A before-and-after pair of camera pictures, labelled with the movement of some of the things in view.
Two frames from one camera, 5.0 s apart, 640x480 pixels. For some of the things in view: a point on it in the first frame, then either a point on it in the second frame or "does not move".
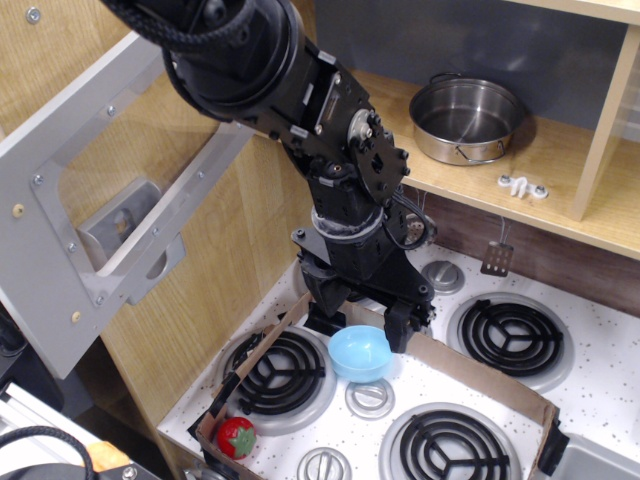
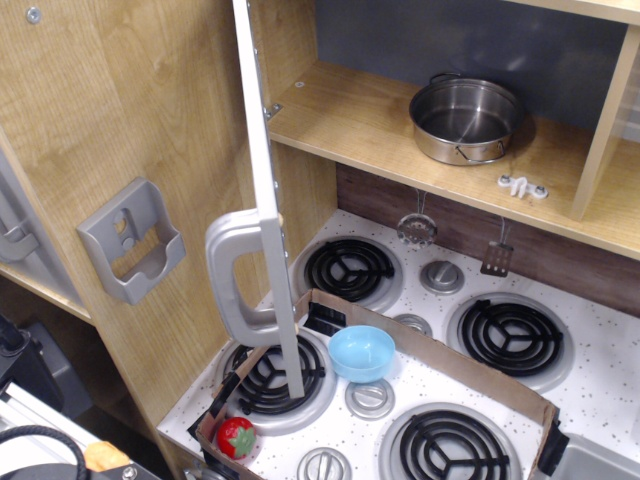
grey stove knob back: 445,277 does not move
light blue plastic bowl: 360,353 does not move
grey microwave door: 48,283 -> 235,232
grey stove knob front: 324,464 does not move
